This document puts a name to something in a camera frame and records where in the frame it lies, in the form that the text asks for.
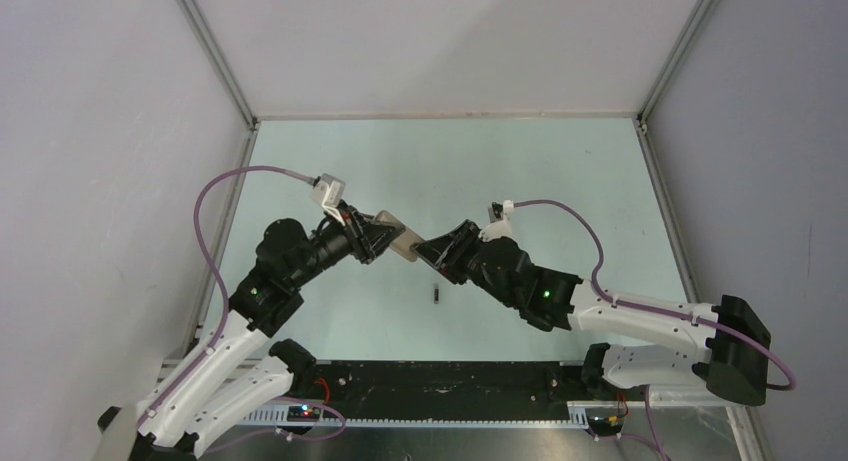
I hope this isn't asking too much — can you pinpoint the beige remote control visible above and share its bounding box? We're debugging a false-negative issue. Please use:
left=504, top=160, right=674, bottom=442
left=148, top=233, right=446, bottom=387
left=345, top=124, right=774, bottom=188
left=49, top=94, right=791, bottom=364
left=376, top=210, right=424, bottom=262

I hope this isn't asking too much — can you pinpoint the aluminium frame post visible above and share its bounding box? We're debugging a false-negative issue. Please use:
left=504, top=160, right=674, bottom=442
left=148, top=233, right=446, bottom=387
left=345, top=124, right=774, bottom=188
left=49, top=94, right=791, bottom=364
left=175, top=0, right=258, bottom=131
left=637, top=0, right=721, bottom=125

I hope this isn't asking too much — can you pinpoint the purple camera cable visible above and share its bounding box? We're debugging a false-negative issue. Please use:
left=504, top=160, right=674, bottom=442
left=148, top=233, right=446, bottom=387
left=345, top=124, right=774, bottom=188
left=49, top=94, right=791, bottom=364
left=135, top=165, right=318, bottom=433
left=513, top=199, right=798, bottom=392

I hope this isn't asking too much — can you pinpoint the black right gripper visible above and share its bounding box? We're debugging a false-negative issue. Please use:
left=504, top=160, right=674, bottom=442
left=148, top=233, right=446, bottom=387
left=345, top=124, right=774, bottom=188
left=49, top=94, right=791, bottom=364
left=412, top=219, right=517, bottom=308

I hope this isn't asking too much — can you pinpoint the right aluminium frame post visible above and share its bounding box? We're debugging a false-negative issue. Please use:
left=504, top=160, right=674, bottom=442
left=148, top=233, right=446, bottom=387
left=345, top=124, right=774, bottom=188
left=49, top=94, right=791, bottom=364
left=637, top=0, right=721, bottom=125

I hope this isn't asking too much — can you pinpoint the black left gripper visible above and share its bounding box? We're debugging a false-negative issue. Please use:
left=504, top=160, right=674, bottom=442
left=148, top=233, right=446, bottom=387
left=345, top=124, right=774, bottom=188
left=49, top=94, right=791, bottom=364
left=289, top=199, right=406, bottom=289

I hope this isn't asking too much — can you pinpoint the white slotted cable duct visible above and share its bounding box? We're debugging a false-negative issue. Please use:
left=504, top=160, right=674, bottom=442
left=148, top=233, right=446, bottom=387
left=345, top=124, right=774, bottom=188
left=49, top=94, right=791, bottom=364
left=236, top=404, right=589, bottom=429

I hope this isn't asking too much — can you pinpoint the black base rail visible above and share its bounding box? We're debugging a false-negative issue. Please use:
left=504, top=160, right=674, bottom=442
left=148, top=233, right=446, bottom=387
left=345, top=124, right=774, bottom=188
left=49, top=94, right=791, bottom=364
left=287, top=360, right=644, bottom=420

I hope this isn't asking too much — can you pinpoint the left aluminium frame post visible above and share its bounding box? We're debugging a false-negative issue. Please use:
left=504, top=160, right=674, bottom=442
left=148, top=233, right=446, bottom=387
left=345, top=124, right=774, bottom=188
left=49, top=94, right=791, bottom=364
left=175, top=0, right=258, bottom=131

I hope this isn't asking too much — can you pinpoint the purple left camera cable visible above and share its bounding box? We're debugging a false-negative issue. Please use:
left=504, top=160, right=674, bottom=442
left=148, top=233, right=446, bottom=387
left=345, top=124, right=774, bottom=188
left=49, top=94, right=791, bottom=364
left=135, top=165, right=318, bottom=433

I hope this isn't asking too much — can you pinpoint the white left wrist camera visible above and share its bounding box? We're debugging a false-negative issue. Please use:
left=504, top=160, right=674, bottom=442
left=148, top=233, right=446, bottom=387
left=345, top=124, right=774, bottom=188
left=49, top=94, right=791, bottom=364
left=310, top=173, right=346, bottom=224

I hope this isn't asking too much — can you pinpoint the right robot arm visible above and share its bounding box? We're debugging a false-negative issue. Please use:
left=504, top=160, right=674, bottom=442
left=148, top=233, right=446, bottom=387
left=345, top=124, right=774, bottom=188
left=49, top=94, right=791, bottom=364
left=411, top=221, right=771, bottom=407

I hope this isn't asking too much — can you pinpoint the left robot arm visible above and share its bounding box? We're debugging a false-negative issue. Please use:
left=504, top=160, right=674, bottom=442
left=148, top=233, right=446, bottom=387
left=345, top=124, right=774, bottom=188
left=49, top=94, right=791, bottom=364
left=94, top=204, right=406, bottom=460

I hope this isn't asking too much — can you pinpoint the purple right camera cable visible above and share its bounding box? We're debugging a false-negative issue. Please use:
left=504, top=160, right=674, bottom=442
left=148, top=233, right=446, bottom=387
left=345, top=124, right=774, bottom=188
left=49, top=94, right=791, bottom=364
left=513, top=199, right=798, bottom=392

